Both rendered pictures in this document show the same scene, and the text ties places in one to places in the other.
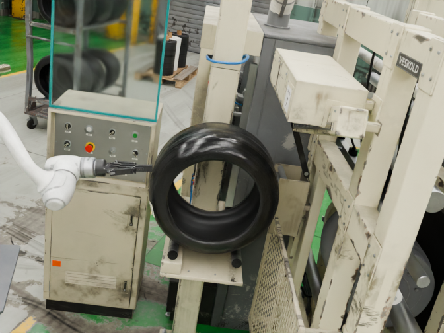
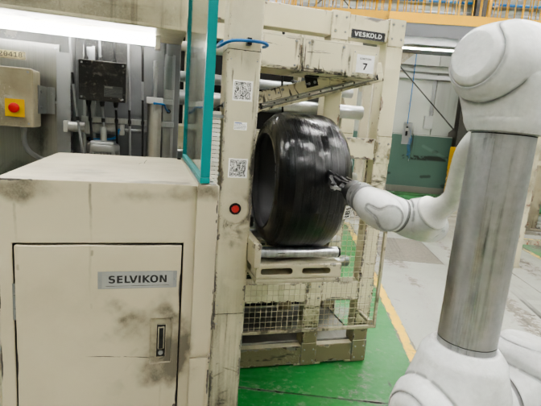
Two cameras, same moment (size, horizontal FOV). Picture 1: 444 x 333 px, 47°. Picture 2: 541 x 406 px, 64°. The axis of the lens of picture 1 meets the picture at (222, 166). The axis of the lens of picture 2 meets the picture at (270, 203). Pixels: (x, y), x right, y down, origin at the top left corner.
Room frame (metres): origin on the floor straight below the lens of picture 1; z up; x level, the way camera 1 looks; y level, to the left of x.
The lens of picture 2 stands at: (2.50, 1.77, 1.39)
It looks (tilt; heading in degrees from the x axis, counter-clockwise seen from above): 10 degrees down; 259
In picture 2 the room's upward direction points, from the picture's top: 4 degrees clockwise
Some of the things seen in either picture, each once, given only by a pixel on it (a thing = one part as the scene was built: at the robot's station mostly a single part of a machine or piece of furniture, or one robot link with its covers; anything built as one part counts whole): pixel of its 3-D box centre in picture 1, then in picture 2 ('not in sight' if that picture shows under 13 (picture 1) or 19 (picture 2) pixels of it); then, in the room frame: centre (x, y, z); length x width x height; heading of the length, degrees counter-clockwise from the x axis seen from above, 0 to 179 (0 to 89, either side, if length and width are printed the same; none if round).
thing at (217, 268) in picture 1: (202, 257); (285, 264); (2.06, 0.02, 0.80); 0.37 x 0.36 x 0.02; 94
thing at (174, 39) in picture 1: (170, 55); not in sight; (8.76, 1.20, 0.38); 1.20 x 0.80 x 0.76; 174
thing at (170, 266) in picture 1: (174, 246); (296, 267); (2.05, 0.16, 0.84); 0.36 x 0.09 x 0.06; 4
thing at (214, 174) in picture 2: not in sight; (213, 173); (2.39, 0.10, 1.19); 0.05 x 0.04 x 0.48; 94
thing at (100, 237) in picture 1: (101, 207); (121, 396); (2.65, 0.66, 0.63); 0.56 x 0.41 x 1.27; 94
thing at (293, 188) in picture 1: (286, 199); not in sight; (2.31, -0.34, 1.05); 0.20 x 0.15 x 0.30; 4
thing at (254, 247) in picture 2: not in sight; (247, 242); (2.23, 0.03, 0.90); 0.40 x 0.03 x 0.10; 94
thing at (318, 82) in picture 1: (310, 84); (308, 60); (1.95, -0.29, 1.71); 0.61 x 0.25 x 0.15; 4
